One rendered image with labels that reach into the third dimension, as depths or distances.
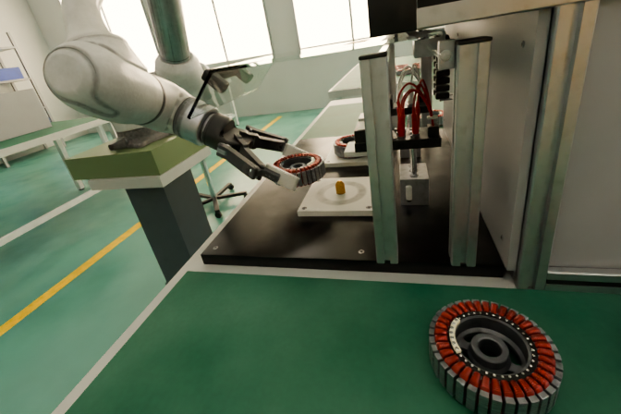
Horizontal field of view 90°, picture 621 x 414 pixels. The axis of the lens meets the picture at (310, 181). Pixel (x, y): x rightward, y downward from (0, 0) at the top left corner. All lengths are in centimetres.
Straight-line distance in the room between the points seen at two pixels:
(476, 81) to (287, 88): 533
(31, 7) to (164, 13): 753
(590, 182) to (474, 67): 18
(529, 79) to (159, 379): 52
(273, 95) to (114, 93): 526
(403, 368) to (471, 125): 27
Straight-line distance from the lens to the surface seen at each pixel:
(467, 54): 37
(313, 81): 551
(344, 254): 50
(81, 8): 68
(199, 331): 49
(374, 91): 38
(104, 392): 49
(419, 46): 55
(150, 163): 117
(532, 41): 39
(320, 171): 62
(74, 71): 56
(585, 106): 42
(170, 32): 119
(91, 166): 136
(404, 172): 62
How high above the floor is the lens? 108
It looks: 24 degrees down
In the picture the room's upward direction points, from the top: 10 degrees counter-clockwise
